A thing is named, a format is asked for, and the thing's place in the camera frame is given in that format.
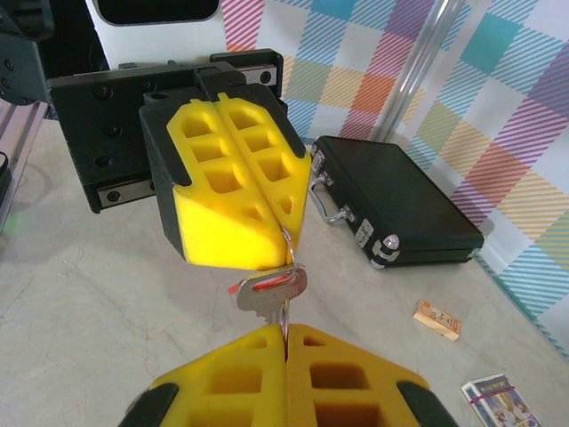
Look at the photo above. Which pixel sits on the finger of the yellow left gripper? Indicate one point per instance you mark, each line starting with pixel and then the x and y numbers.
pixel 213 231
pixel 295 178

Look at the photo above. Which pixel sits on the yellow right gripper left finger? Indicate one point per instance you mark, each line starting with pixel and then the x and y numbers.
pixel 249 409

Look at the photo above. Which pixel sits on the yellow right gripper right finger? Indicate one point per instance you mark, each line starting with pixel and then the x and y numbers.
pixel 302 382

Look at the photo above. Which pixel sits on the metal keyring with red strip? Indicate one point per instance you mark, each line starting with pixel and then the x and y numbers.
pixel 271 281

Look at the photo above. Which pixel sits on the silver key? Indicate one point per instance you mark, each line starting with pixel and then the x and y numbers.
pixel 266 302
pixel 301 280

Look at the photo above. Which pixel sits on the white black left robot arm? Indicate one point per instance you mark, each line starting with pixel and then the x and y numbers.
pixel 3 178

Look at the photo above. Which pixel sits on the small wooden block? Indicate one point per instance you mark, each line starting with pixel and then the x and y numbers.
pixel 438 321

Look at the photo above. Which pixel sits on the playing card box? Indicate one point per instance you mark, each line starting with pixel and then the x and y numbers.
pixel 498 402

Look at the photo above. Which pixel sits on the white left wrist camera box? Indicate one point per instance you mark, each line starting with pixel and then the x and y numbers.
pixel 155 44

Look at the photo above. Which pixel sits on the aluminium frame post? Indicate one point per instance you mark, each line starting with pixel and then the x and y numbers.
pixel 418 66

